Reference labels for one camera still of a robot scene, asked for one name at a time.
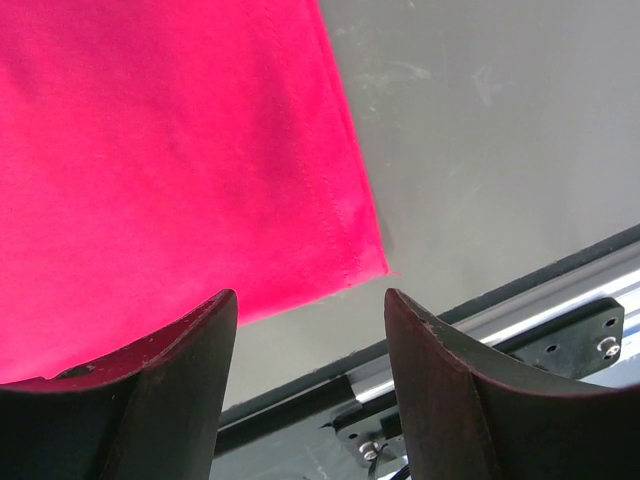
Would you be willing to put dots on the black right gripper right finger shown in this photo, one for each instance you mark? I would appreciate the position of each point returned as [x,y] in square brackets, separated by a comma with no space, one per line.
[468,411]

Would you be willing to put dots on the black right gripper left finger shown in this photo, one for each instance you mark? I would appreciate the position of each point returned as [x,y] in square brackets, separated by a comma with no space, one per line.
[150,410]

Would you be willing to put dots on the magenta t shirt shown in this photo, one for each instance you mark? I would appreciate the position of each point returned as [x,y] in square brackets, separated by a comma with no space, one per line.
[154,153]

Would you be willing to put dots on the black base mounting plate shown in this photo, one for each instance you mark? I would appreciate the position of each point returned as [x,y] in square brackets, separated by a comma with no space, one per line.
[312,394]

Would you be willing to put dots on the aluminium frame rail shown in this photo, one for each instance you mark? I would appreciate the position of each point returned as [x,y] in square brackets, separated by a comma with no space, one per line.
[577,318]

